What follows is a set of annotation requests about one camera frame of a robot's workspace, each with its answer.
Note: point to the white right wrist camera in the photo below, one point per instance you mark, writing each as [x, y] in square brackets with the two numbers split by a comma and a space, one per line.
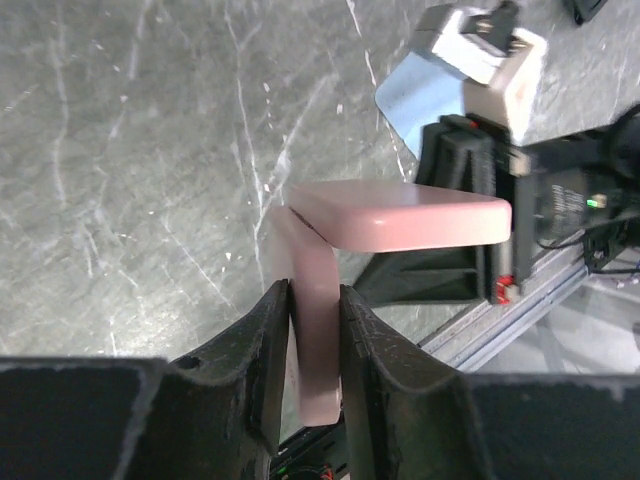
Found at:
[500, 62]

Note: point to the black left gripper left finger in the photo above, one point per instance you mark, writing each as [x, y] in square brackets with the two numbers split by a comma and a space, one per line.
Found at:
[213, 413]

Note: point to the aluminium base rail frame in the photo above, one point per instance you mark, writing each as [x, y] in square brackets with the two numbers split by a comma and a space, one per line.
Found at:
[568, 321]

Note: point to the light blue cleaning cloth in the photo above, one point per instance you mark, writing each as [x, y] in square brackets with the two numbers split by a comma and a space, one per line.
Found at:
[416, 93]

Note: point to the black sunglasses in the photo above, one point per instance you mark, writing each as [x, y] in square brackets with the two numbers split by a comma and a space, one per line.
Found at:
[583, 11]

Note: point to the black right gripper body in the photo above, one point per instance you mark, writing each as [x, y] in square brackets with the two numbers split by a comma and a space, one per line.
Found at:
[556, 188]

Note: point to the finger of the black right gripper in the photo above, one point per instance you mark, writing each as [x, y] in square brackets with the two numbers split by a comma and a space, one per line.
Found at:
[448, 275]
[456, 154]

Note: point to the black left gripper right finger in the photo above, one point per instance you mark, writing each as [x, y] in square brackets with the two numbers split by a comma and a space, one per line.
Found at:
[409, 416]

